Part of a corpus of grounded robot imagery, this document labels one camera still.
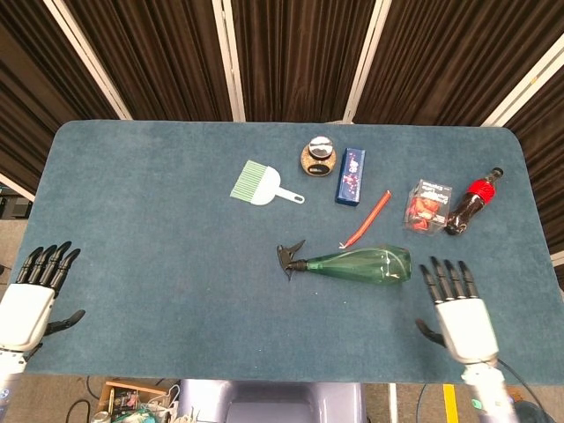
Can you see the light green plastic brush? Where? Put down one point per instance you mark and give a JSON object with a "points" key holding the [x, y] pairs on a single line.
{"points": [[264, 187]]}

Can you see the cardboard box with clutter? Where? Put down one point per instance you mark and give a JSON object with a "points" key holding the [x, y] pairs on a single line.
{"points": [[132, 403]]}

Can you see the clear box with red contents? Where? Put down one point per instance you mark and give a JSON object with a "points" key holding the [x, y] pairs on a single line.
{"points": [[427, 207]]}

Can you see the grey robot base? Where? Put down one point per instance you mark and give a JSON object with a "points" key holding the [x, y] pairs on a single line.
{"points": [[273, 403]]}

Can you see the green spray bottle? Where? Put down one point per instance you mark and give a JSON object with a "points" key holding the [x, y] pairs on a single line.
{"points": [[374, 266]]}

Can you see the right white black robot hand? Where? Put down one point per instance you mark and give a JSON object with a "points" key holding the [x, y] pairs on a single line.
{"points": [[467, 328]]}

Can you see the blue felt table cover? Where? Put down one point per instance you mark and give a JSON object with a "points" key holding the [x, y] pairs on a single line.
{"points": [[154, 264]]}

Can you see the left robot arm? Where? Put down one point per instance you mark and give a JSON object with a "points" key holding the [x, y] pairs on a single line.
{"points": [[9, 379]]}

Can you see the cola bottle with red label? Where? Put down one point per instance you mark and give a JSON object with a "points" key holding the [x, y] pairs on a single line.
{"points": [[473, 198]]}

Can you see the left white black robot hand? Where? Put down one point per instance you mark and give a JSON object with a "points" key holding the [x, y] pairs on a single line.
{"points": [[24, 308]]}

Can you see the round jar with black lid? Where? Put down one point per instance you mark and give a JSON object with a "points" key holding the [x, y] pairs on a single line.
{"points": [[318, 156]]}

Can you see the blue rectangular carton box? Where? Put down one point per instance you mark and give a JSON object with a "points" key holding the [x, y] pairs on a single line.
{"points": [[351, 176]]}

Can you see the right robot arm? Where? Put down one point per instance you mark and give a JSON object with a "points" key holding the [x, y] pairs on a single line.
{"points": [[487, 392]]}

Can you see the brown curtain screen panel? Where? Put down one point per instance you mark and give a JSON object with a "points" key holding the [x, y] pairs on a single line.
{"points": [[158, 57], [39, 88], [449, 61], [299, 57], [546, 145]]}

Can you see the red sausage stick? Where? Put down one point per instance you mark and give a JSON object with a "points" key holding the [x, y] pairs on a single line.
{"points": [[370, 218]]}

